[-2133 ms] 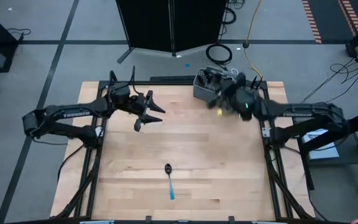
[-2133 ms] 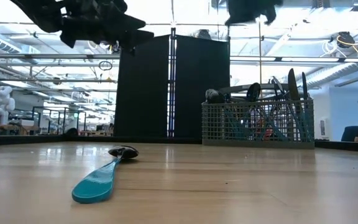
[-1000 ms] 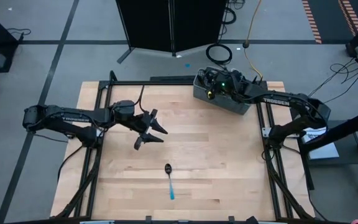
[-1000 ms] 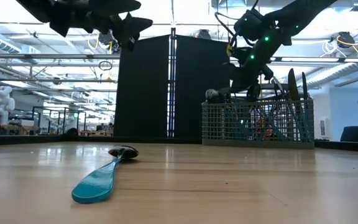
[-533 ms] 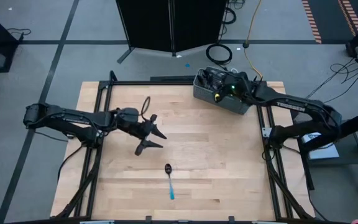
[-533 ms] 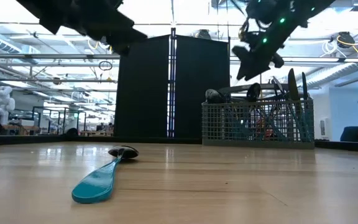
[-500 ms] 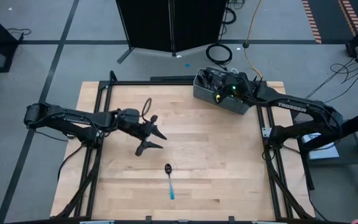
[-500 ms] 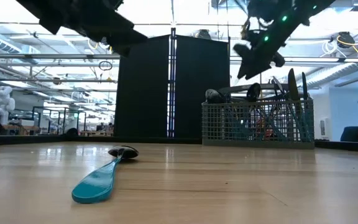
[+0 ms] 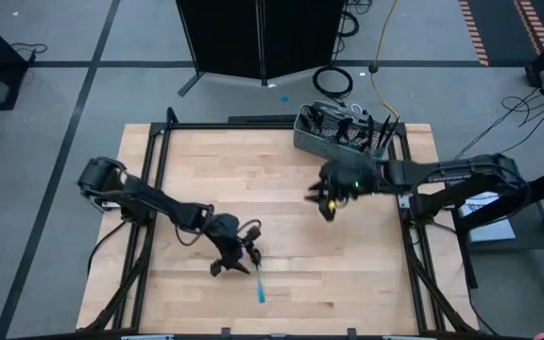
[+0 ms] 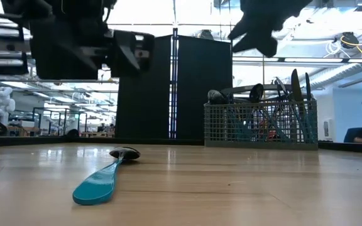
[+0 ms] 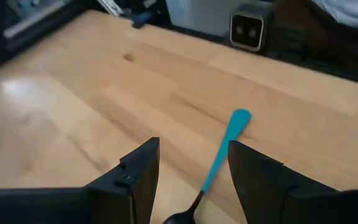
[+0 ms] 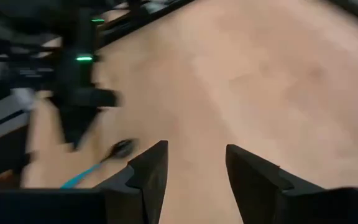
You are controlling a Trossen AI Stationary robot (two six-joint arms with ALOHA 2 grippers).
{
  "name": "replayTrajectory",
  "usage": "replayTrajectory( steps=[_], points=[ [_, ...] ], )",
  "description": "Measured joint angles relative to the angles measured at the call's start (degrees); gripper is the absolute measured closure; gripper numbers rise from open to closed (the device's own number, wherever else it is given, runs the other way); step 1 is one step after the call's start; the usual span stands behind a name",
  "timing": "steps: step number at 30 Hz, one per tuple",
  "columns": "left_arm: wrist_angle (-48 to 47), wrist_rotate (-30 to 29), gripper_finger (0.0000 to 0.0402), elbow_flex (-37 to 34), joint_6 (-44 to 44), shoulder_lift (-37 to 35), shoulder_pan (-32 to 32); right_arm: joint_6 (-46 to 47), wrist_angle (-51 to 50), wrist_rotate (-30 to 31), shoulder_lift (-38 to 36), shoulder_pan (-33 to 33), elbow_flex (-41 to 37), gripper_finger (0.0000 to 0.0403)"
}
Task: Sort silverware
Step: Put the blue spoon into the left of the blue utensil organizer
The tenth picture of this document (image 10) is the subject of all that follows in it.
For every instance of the black aluminium table frame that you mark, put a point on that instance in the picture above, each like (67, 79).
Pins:
(17, 141)

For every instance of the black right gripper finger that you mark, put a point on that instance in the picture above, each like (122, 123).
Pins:
(259, 42)
(239, 29)

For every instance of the grey plastic cutlery basket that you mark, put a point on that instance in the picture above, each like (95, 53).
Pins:
(262, 143)

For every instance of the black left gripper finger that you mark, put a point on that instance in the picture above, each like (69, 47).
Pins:
(5, 44)
(134, 53)

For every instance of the black folding room divider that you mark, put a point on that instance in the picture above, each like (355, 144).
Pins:
(143, 110)

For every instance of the silver ventilation duct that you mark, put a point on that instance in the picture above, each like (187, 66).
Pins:
(341, 75)

